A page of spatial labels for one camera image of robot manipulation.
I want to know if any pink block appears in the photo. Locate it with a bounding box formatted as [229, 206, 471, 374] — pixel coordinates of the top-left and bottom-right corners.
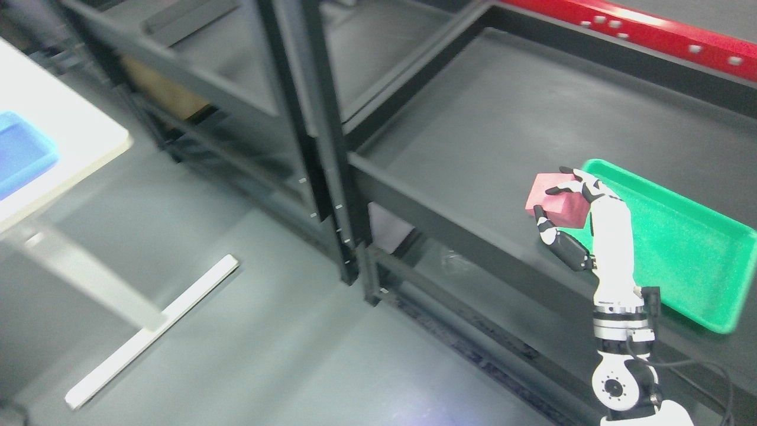
[525, 173, 590, 228]

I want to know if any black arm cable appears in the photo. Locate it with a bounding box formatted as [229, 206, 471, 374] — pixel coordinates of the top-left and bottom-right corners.
[627, 331, 735, 426]

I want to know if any black shelf rack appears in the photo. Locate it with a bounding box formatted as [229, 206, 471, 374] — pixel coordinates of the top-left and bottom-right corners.
[60, 1, 358, 284]
[276, 1, 755, 425]

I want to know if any black right shelf rack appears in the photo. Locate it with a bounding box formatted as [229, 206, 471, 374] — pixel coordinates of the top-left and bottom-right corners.
[276, 1, 755, 425]

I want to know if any red metal beam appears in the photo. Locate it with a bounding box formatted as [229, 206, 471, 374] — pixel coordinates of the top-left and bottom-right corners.
[507, 1, 756, 82]

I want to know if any white table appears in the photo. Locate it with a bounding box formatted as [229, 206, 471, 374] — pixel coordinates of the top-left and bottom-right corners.
[0, 38, 241, 411]

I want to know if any clear plastic bag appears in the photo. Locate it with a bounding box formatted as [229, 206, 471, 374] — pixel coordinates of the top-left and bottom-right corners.
[439, 246, 478, 279]

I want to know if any cardboard box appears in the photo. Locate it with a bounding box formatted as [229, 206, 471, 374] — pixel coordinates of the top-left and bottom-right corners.
[121, 56, 210, 120]

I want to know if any green tray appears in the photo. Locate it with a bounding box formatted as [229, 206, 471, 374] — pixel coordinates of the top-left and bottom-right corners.
[582, 159, 756, 334]

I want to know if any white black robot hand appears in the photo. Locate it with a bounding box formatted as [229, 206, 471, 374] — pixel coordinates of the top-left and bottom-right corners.
[533, 166, 644, 312]

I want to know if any black left shelf rack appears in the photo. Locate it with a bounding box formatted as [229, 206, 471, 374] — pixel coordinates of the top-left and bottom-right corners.
[60, 1, 358, 284]

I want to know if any blue tray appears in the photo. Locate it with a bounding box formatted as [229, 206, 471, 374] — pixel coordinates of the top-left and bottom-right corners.
[1, 111, 60, 200]

